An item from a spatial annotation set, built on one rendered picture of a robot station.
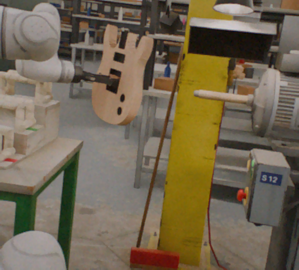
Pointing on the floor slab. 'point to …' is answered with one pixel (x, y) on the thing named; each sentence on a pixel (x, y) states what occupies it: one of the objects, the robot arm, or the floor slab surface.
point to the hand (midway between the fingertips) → (113, 80)
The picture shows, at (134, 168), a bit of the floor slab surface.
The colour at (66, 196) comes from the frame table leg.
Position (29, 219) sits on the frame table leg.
